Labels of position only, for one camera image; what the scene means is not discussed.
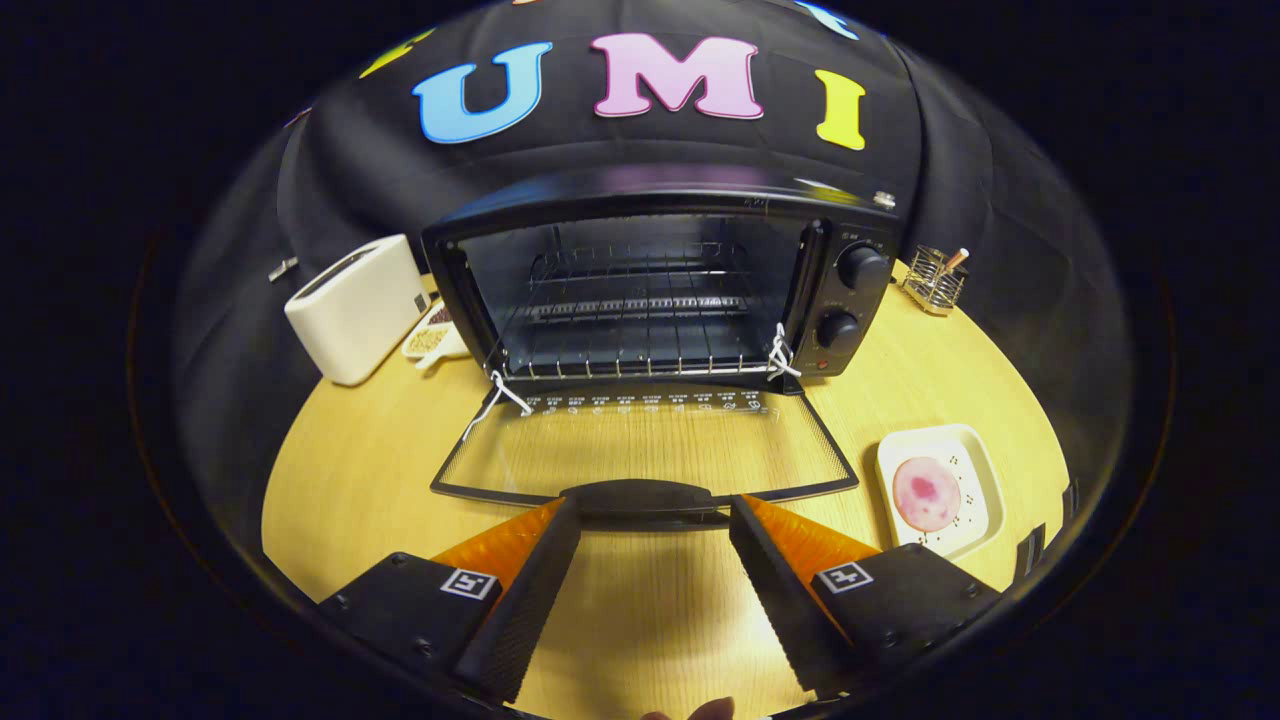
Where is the black toaster oven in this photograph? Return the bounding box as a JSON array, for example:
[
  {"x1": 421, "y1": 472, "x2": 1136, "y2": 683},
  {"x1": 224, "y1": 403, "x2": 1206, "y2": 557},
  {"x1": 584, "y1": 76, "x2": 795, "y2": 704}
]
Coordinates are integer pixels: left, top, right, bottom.
[{"x1": 422, "y1": 165, "x2": 898, "y2": 396}]

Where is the metal wire holder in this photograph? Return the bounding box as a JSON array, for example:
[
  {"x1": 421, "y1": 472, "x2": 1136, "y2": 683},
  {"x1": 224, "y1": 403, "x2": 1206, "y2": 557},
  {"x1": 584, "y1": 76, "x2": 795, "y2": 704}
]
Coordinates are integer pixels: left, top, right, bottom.
[{"x1": 903, "y1": 245, "x2": 969, "y2": 317}]

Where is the cream square plate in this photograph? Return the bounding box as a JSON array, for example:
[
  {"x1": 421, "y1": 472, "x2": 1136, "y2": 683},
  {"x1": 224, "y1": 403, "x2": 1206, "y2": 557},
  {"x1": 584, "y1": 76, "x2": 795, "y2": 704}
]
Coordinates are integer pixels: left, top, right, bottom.
[{"x1": 877, "y1": 424, "x2": 1005, "y2": 559}]

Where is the white toaster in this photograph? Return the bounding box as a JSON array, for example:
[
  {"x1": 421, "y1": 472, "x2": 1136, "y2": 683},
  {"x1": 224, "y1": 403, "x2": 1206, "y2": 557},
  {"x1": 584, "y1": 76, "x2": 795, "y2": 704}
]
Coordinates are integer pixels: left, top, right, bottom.
[{"x1": 285, "y1": 234, "x2": 433, "y2": 387}]

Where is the dark object beside table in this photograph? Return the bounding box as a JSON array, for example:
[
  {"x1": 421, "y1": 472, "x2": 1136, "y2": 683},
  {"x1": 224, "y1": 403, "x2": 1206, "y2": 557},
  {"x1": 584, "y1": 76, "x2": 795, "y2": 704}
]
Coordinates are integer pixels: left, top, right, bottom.
[{"x1": 1015, "y1": 522, "x2": 1047, "y2": 583}]

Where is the large black oven knob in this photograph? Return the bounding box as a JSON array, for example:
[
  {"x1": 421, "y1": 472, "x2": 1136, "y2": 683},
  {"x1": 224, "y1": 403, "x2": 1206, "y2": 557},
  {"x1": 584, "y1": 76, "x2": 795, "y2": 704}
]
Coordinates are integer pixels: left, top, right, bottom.
[{"x1": 836, "y1": 243, "x2": 891, "y2": 292}]

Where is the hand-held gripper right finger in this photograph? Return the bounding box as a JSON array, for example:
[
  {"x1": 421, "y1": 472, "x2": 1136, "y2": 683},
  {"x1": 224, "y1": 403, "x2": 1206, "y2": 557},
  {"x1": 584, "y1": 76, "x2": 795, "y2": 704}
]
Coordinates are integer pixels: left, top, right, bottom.
[{"x1": 728, "y1": 494, "x2": 1004, "y2": 699}]

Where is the pink ham slice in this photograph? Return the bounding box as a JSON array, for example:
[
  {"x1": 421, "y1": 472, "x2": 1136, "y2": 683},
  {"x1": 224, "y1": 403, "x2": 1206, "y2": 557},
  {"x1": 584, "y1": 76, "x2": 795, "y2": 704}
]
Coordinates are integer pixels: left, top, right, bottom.
[{"x1": 892, "y1": 457, "x2": 962, "y2": 533}]

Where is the metal oven rack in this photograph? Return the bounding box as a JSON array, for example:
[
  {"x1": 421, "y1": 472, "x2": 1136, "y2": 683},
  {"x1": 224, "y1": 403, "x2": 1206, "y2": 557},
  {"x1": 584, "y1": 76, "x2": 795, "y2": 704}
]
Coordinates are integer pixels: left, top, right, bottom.
[{"x1": 495, "y1": 240, "x2": 793, "y2": 383}]

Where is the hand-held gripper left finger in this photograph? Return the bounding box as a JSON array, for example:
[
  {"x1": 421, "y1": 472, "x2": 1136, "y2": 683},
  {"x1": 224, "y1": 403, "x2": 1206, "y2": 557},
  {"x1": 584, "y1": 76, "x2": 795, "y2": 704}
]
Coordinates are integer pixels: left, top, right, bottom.
[{"x1": 318, "y1": 496, "x2": 583, "y2": 704}]

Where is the white string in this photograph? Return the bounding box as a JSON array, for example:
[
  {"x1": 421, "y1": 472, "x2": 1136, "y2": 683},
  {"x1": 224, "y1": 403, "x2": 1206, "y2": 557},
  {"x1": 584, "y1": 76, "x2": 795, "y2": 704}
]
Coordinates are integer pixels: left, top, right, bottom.
[
  {"x1": 765, "y1": 322, "x2": 804, "y2": 382},
  {"x1": 462, "y1": 368, "x2": 535, "y2": 442}
]

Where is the glass toaster oven door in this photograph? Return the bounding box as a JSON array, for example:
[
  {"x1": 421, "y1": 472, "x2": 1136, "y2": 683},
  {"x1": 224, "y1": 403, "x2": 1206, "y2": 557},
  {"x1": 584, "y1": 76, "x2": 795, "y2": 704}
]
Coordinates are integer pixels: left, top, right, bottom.
[{"x1": 430, "y1": 385, "x2": 861, "y2": 531}]

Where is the small black oven knob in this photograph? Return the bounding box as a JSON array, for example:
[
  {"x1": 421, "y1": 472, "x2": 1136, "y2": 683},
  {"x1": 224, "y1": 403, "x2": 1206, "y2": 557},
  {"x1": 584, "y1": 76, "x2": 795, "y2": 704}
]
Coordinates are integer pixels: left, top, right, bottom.
[{"x1": 815, "y1": 309, "x2": 862, "y2": 353}]

